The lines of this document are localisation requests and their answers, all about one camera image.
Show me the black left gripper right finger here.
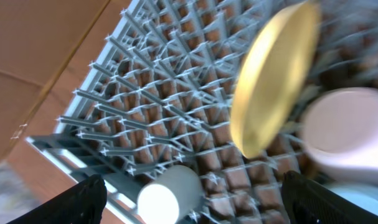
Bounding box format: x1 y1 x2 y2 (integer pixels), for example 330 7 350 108
281 170 378 224

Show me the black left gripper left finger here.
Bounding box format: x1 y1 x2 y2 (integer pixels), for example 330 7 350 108
7 174 107 224

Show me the grey dishwasher rack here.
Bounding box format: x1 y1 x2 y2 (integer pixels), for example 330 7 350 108
27 0 378 223

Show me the light blue bowl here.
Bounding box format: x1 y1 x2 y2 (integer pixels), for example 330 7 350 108
326 183 378 216

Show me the yellow round plate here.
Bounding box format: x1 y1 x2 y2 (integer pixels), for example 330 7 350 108
229 1 321 159

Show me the white paper cup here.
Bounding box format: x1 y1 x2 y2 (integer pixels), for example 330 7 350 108
137 165 203 224

